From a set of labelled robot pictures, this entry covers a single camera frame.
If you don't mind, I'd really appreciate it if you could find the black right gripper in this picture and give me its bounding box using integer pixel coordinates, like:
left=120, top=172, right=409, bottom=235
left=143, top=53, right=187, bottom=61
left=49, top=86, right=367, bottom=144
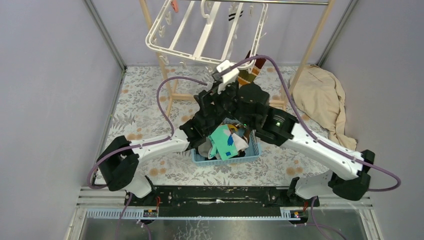
left=193, top=77, right=254, bottom=129

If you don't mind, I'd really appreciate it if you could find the maroon olive striped sock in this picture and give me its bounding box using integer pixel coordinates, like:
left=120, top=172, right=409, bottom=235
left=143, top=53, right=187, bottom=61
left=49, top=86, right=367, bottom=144
left=237, top=58, right=267, bottom=86

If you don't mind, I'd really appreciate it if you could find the brown white striped sock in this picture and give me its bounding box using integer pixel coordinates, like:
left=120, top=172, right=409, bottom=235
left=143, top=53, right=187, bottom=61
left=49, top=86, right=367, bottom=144
left=231, top=123, right=251, bottom=142

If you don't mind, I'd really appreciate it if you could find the teal patterned sock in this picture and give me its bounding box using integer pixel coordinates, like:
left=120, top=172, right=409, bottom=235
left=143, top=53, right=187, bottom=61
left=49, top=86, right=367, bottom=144
left=208, top=124, right=238, bottom=161

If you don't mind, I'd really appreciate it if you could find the white ankle sock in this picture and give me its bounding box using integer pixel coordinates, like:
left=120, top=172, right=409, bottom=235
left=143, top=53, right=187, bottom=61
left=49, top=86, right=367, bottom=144
left=231, top=133, right=249, bottom=152

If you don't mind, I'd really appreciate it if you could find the white plastic clip hanger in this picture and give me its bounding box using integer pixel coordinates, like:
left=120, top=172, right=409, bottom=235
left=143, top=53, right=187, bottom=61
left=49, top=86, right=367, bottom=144
left=145, top=0, right=269, bottom=66

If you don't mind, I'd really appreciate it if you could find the white black striped sock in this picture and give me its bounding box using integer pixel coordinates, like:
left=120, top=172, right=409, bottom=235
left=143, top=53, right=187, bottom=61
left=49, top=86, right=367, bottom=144
left=226, top=3, right=244, bottom=59

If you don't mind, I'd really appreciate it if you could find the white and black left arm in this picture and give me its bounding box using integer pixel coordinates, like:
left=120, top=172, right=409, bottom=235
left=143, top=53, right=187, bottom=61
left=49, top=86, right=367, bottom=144
left=91, top=90, right=232, bottom=206

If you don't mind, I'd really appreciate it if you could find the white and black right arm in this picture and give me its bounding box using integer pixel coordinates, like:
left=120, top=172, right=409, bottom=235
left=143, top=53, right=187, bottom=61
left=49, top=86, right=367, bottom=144
left=194, top=83, right=375, bottom=206

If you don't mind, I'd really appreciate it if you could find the light blue plastic basket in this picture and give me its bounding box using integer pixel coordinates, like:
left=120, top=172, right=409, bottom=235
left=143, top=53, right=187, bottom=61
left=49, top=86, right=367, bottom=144
left=190, top=122, right=262, bottom=167

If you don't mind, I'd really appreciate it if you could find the floral table mat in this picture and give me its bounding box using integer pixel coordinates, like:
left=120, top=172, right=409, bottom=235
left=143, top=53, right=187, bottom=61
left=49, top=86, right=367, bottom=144
left=107, top=66, right=327, bottom=186

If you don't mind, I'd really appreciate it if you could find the beige cloth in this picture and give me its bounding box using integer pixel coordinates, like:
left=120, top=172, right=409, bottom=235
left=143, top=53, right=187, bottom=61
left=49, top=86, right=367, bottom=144
left=289, top=65, right=357, bottom=150

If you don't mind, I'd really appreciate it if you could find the small pink sock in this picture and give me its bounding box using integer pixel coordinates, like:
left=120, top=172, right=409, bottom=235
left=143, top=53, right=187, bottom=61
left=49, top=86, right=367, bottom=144
left=170, top=0, right=179, bottom=13

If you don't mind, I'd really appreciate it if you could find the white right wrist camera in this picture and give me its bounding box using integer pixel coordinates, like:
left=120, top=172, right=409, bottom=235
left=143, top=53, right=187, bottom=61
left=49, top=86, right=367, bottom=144
left=212, top=60, right=240, bottom=95

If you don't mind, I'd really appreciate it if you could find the wooden drying rack frame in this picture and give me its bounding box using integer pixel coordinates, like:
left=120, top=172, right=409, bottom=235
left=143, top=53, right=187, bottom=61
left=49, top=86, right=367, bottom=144
left=139, top=0, right=337, bottom=117

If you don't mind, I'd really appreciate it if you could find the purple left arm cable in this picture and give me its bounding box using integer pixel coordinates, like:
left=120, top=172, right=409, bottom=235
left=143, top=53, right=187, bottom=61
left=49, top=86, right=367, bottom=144
left=86, top=76, right=210, bottom=191

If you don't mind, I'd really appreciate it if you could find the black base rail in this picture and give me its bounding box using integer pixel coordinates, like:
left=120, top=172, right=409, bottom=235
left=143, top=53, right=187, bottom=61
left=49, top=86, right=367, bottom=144
left=124, top=185, right=320, bottom=217

